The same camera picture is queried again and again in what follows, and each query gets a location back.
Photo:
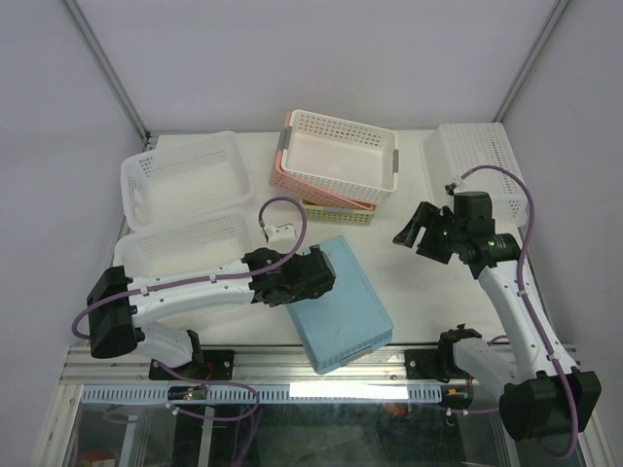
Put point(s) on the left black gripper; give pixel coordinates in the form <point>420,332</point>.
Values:
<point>308,295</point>

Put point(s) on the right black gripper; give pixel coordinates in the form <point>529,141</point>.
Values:
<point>426,215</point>

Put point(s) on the blue perforated basket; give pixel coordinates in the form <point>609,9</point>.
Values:
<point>345,323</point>

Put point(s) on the cream white perforated basket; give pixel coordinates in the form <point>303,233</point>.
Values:
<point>345,158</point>

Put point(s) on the translucent white basket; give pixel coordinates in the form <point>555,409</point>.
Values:
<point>177,182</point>
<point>452,149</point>
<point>187,245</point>

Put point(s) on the pink perforated basket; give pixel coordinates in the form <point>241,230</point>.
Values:
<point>279,179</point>

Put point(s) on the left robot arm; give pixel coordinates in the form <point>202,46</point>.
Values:
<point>125,314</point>

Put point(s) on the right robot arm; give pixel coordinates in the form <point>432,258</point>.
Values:
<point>542,392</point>

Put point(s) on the yellow-green perforated basket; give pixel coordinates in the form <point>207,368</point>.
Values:
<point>351,216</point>

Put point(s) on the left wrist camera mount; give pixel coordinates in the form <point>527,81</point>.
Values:
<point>283,233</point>

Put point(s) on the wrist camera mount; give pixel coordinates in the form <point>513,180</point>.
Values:
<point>283,233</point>
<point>451,188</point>

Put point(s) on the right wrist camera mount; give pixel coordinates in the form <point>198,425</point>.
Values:
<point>451,188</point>

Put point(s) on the aluminium mounting rail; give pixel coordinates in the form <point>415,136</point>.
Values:
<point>255,365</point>

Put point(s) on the white cable duct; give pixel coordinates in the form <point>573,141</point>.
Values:
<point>297,392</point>

